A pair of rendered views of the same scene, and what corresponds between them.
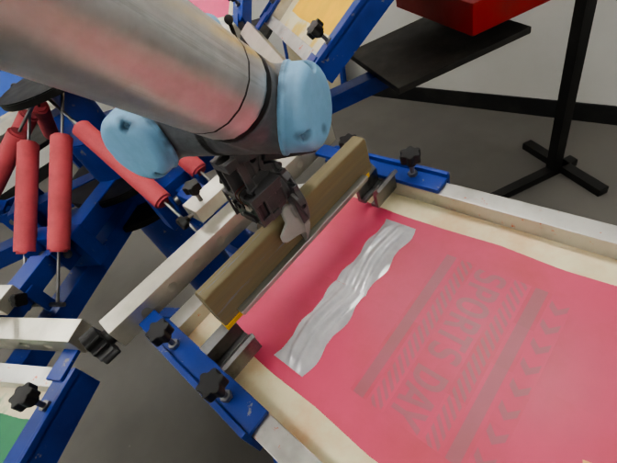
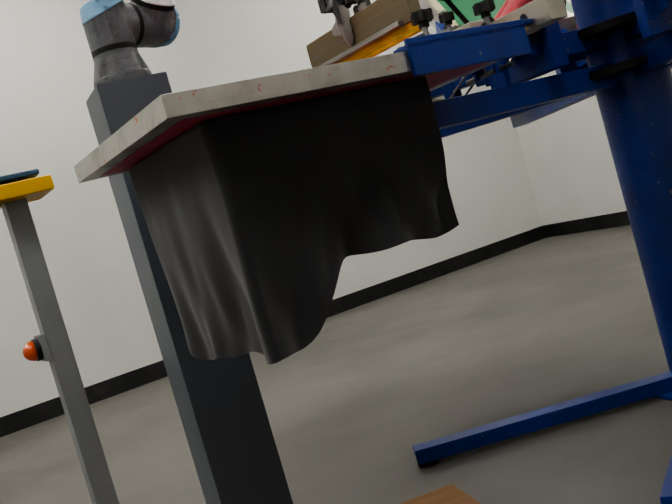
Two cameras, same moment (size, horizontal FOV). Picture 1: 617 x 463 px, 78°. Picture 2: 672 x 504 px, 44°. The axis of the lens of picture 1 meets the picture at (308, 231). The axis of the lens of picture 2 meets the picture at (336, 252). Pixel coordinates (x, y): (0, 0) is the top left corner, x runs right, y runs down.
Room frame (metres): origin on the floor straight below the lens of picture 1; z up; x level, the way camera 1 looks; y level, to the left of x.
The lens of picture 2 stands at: (0.35, -1.83, 0.75)
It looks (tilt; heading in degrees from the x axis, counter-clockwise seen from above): 3 degrees down; 91
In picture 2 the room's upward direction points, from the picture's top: 16 degrees counter-clockwise
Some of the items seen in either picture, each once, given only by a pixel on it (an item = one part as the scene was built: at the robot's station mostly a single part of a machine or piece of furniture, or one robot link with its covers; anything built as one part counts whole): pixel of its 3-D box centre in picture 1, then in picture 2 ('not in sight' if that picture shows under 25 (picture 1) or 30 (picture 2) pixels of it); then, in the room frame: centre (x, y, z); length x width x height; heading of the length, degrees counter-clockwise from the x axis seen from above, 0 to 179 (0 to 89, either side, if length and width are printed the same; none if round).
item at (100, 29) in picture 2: not in sight; (108, 23); (-0.10, 0.32, 1.37); 0.13 x 0.12 x 0.14; 52
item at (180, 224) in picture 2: not in sight; (199, 255); (0.06, -0.25, 0.74); 0.45 x 0.03 x 0.43; 122
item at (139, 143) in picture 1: (173, 120); not in sight; (0.39, 0.08, 1.39); 0.11 x 0.11 x 0.08; 52
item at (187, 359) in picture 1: (207, 375); not in sight; (0.37, 0.26, 0.98); 0.30 x 0.05 x 0.07; 32
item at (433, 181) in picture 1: (383, 175); (464, 49); (0.66, -0.21, 0.98); 0.30 x 0.05 x 0.07; 32
